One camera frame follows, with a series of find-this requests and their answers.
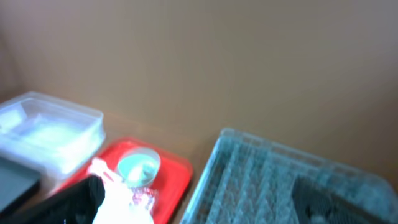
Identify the red plastic tray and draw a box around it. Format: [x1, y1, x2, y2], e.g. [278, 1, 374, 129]
[49, 137, 193, 224]

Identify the clear plastic bin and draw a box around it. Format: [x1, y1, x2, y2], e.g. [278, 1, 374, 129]
[1, 91, 106, 180]

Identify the black tray bin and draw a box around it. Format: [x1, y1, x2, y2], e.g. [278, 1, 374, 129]
[1, 157, 41, 217]

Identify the white napkin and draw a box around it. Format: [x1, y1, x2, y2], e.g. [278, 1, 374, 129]
[88, 158, 154, 224]

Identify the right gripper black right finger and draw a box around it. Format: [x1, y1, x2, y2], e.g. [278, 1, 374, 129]
[291, 177, 386, 224]

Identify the red snack wrapper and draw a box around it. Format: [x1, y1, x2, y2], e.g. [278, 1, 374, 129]
[132, 187, 159, 213]

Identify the grey dishwasher rack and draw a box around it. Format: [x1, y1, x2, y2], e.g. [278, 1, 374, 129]
[181, 128, 397, 224]

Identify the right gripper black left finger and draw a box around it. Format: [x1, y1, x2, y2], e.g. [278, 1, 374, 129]
[1, 175, 105, 224]

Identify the green bowl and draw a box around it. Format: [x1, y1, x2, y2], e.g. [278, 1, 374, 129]
[116, 147, 161, 188]

